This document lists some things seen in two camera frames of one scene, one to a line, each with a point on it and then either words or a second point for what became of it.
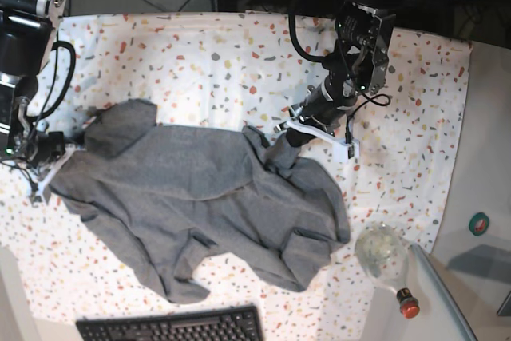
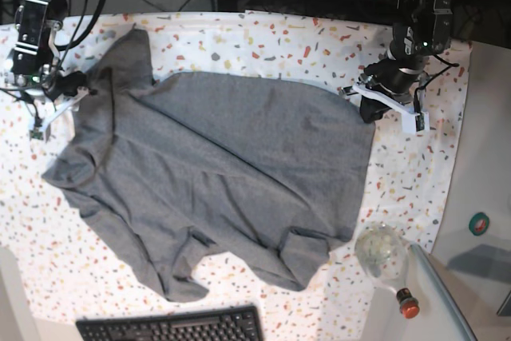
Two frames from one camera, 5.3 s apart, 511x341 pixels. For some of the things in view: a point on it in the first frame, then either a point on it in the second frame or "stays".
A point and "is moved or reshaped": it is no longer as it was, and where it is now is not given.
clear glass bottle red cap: [382, 251] stays
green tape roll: [478, 224] stays
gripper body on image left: [44, 147] to [73, 84]
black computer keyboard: [228, 323] stays
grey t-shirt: [183, 197] is moved or reshaped
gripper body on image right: [322, 106] to [394, 78]
